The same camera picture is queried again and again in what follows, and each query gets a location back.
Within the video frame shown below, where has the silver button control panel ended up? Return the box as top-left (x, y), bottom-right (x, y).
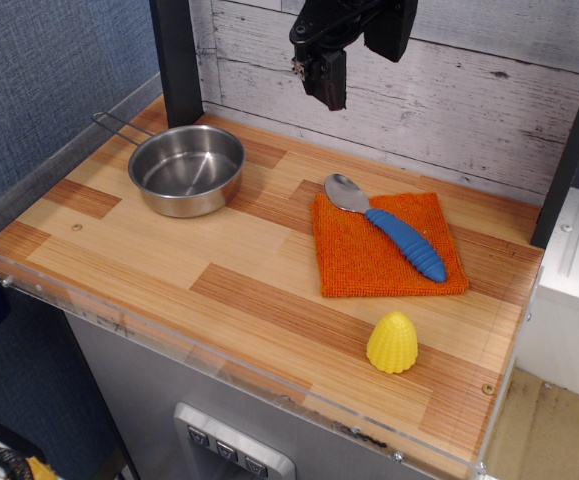
top-left (173, 402), bottom-right (296, 479)

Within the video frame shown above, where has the dark vertical post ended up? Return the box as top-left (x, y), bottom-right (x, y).
top-left (530, 109), bottom-right (579, 248)
top-left (149, 0), bottom-right (204, 128)

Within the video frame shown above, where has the clear acrylic table guard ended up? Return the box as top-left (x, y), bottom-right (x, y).
top-left (0, 237), bottom-right (542, 479)

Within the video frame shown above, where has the dark vertical post right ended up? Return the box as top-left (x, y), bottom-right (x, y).
top-left (530, 109), bottom-right (579, 248)

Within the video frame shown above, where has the yellow object bottom left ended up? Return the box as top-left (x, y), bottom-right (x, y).
top-left (26, 457), bottom-right (60, 480)

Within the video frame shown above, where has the orange knitted cloth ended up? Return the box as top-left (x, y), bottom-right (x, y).
top-left (311, 193), bottom-right (469, 297)

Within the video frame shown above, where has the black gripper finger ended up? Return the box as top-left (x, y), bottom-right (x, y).
top-left (364, 0), bottom-right (418, 63)
top-left (293, 48), bottom-right (346, 110)

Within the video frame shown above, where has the small steel pot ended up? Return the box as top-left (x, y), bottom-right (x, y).
top-left (111, 122), bottom-right (246, 218)

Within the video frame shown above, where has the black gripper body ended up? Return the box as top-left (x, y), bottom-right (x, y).
top-left (289, 0), bottom-right (384, 50)

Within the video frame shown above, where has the blue handled metal spoon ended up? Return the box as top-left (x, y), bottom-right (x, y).
top-left (324, 173), bottom-right (448, 283)

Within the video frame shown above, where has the dark vertical post left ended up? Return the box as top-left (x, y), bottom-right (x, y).
top-left (149, 0), bottom-right (204, 128)

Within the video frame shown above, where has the yellow toy corn piece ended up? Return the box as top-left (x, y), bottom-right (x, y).
top-left (366, 312), bottom-right (418, 374)

